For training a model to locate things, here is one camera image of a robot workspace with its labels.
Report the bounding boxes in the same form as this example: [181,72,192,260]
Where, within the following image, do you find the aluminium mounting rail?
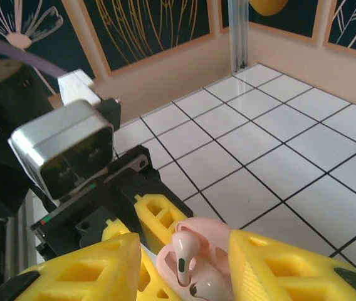
[5,200,38,277]

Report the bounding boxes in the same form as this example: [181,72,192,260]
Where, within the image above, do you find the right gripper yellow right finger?
[229,230,356,301]

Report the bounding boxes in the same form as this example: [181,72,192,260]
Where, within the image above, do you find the aluminium corner post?
[228,0,250,73]

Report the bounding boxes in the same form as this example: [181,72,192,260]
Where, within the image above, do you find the pink wireless earbud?
[170,231,201,287]
[189,271,229,301]

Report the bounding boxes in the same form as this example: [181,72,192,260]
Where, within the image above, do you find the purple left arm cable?
[0,34,65,79]

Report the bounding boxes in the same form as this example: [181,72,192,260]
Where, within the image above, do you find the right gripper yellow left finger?
[0,232,142,301]

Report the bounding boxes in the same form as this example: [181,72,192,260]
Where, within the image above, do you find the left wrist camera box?
[8,68,122,201]

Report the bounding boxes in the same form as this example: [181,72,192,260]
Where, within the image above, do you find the pink earbud charging case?
[155,218,235,301]

